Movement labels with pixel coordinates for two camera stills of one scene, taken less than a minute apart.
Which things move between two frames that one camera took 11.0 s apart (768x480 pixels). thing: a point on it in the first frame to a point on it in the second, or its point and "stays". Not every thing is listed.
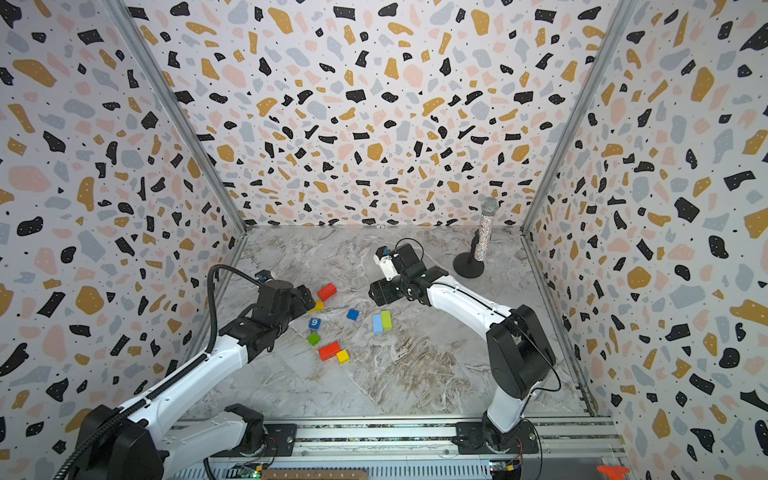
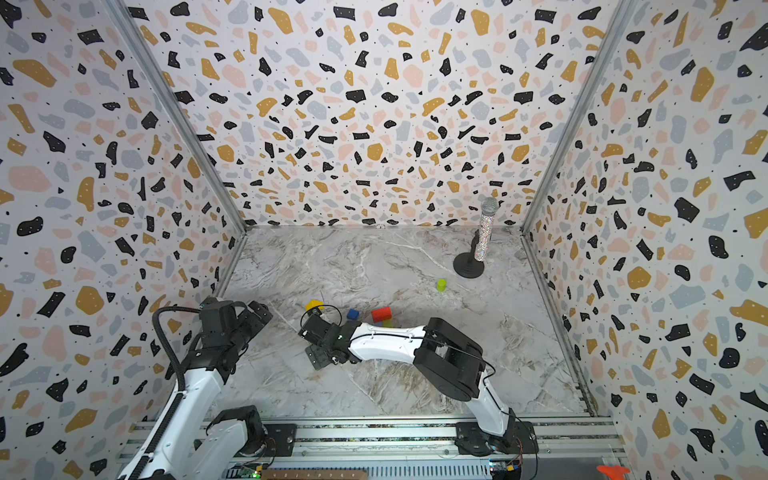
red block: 326,292 to 382,314
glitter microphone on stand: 471,264 stays
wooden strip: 314,474 stays
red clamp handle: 614,472 stays
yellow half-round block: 319,305 stays
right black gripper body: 387,285 to 315,334
